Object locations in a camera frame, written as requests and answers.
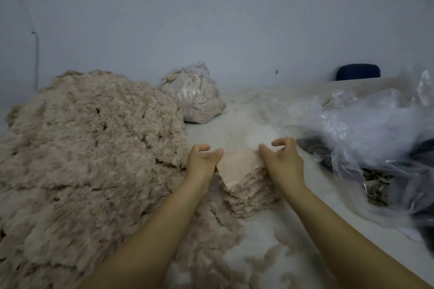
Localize person's left hand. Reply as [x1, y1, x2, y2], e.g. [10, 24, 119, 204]
[184, 143, 225, 193]

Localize person's right hand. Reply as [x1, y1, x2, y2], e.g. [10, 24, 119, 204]
[258, 137, 307, 195]

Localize stack of sorted beige pieces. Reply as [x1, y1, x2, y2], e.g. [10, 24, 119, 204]
[218, 163, 286, 219]

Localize beige scrap strips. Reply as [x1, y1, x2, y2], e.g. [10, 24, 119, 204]
[166, 177, 248, 289]

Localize large pile beige fabric scraps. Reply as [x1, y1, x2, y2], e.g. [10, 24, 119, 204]
[0, 69, 191, 289]

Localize person's left forearm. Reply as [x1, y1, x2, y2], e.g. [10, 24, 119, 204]
[78, 180, 211, 289]

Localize person's right forearm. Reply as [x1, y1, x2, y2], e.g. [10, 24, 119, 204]
[281, 184, 434, 289]

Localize clear bag of beige scraps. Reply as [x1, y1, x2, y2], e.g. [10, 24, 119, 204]
[156, 61, 227, 125]

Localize large clear plastic bag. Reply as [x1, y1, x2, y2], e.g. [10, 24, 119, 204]
[298, 65, 434, 239]

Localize blue chair back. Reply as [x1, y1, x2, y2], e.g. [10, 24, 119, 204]
[335, 62, 382, 82]

